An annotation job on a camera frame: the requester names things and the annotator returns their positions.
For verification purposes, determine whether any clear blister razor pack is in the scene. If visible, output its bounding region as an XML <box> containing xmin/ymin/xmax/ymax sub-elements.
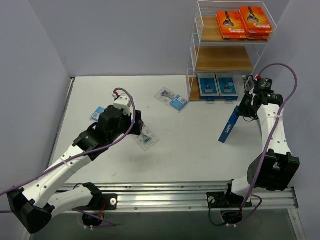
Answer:
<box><xmin>91</xmin><ymin>106</ymin><xmax>105</xmax><ymax>122</ymax></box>
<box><xmin>154</xmin><ymin>87</ymin><xmax>189</xmax><ymax>113</ymax></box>
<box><xmin>132</xmin><ymin>126</ymin><xmax>160</xmax><ymax>151</ymax></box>

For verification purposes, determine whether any Harry's box white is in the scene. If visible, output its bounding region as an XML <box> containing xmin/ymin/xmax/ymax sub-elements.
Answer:
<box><xmin>218</xmin><ymin>105</ymin><xmax>240</xmax><ymax>144</ymax></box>

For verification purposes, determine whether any grey blue Harry's box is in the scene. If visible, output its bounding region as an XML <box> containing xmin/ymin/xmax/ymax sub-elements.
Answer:
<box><xmin>197</xmin><ymin>72</ymin><xmax>219</xmax><ymax>102</ymax></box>

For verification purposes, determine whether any orange Gillette box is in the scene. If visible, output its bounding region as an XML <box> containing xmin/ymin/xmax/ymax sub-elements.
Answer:
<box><xmin>239</xmin><ymin>6</ymin><xmax>273</xmax><ymax>35</ymax></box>
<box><xmin>246</xmin><ymin>32</ymin><xmax>271</xmax><ymax>41</ymax></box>
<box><xmin>216</xmin><ymin>11</ymin><xmax>247</xmax><ymax>40</ymax></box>

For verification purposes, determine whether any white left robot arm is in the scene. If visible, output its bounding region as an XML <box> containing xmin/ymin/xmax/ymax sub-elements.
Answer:
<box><xmin>6</xmin><ymin>104</ymin><xmax>144</xmax><ymax>234</ymax></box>

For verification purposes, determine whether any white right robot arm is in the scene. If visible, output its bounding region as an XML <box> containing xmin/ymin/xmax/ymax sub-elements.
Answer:
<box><xmin>214</xmin><ymin>75</ymin><xmax>300</xmax><ymax>208</ymax></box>

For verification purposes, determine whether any clear blister razor pack top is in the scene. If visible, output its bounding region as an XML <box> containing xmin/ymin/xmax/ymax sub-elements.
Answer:
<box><xmin>154</xmin><ymin>87</ymin><xmax>189</xmax><ymax>113</ymax></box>

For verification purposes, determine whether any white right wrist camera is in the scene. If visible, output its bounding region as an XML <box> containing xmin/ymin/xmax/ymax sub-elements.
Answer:
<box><xmin>242</xmin><ymin>75</ymin><xmax>261</xmax><ymax>97</ymax></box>

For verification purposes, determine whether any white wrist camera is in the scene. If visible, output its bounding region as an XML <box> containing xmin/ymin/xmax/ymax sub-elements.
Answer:
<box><xmin>111</xmin><ymin>92</ymin><xmax>132</xmax><ymax>116</ymax></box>
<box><xmin>242</xmin><ymin>75</ymin><xmax>261</xmax><ymax>97</ymax></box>

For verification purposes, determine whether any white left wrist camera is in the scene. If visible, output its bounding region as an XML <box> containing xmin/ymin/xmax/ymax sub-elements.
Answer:
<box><xmin>111</xmin><ymin>92</ymin><xmax>132</xmax><ymax>116</ymax></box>

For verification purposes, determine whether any white wire wooden shelf rack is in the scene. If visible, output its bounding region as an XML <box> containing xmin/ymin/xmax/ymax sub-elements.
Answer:
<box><xmin>186</xmin><ymin>0</ymin><xmax>277</xmax><ymax>101</ymax></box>

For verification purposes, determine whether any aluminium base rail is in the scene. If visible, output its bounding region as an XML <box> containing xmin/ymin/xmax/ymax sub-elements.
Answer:
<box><xmin>56</xmin><ymin>181</ymin><xmax>298</xmax><ymax>213</ymax></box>

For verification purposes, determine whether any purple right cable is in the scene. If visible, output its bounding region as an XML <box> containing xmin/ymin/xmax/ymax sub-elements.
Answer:
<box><xmin>239</xmin><ymin>63</ymin><xmax>299</xmax><ymax>226</ymax></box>

